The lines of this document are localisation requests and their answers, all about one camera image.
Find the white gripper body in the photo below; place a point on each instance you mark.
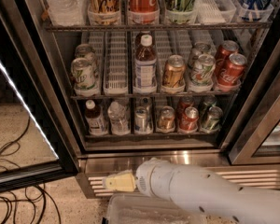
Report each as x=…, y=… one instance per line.
x=146, y=176

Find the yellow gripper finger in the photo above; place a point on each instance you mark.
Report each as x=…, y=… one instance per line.
x=122, y=181

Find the silver redbull can front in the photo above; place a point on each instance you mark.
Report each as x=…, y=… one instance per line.
x=140, y=119

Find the silver redbull can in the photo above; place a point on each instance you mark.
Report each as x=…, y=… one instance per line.
x=140, y=119
x=146, y=102

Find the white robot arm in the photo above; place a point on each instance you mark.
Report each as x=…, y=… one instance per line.
x=196, y=189

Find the clear water bottle bottom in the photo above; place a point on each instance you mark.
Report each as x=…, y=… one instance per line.
x=118, y=119

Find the clear water bottle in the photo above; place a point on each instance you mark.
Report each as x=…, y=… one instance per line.
x=118, y=119
x=67, y=12

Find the gold can bottom shelf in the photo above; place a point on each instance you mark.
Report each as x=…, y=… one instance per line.
x=166, y=118

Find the gold can shelf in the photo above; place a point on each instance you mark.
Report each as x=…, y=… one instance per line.
x=173, y=73
x=166, y=118

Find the brown tea bottle bottom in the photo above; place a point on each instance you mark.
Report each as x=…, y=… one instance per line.
x=95, y=118

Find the brown tea bottle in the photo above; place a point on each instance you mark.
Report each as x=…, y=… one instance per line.
x=95, y=118
x=145, y=63

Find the red coke can bottom front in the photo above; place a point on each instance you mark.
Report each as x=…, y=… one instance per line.
x=189, y=119

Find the red coke can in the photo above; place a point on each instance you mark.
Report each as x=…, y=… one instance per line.
x=224, y=50
x=183, y=103
x=232, y=69
x=189, y=119

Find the silver redbull can rear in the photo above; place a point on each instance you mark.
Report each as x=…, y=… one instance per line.
x=146, y=102

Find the green can bottom front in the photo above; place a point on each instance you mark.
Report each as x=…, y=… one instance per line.
x=211, y=119

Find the red coke can bottom rear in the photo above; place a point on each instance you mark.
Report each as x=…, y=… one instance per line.
x=183, y=103

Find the green can bottom rear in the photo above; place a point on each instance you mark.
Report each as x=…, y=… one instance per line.
x=206, y=103

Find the open glass fridge door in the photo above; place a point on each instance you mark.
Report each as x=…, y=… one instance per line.
x=34, y=143

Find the gold can middle shelf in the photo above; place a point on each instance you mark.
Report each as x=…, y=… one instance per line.
x=173, y=73

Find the stainless steel fridge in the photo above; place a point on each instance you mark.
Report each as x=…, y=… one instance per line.
x=115, y=38

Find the green 7up can front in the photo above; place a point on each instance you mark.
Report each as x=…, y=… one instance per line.
x=83, y=74

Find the green 7up can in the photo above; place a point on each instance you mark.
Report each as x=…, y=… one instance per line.
x=88, y=52
x=83, y=74

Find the white green can front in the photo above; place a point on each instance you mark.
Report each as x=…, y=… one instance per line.
x=203, y=69

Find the white green can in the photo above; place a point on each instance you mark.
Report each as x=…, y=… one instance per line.
x=203, y=69
x=198, y=49

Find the closed right fridge door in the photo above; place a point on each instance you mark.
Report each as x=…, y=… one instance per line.
x=259, y=141

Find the red coke can middle front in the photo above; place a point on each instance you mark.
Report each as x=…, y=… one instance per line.
x=232, y=69

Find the white green can rear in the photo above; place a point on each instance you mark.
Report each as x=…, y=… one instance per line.
x=198, y=49

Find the green 7up can rear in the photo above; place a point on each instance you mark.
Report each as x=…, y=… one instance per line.
x=88, y=52

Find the red coke can middle rear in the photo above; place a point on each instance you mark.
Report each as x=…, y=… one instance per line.
x=224, y=50

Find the clear plastic bin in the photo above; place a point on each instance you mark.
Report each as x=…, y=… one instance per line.
x=135, y=208

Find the brown tea bottle middle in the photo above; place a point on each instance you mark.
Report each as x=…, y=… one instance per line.
x=145, y=63

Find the clear water bottle top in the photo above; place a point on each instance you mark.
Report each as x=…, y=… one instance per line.
x=67, y=12

